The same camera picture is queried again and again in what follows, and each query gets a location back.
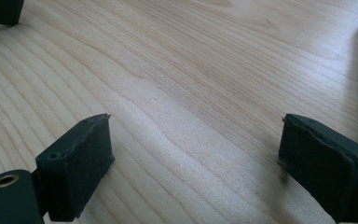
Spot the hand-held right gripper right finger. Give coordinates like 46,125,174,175
277,113,358,224

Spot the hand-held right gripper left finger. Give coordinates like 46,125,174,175
34,113,116,223

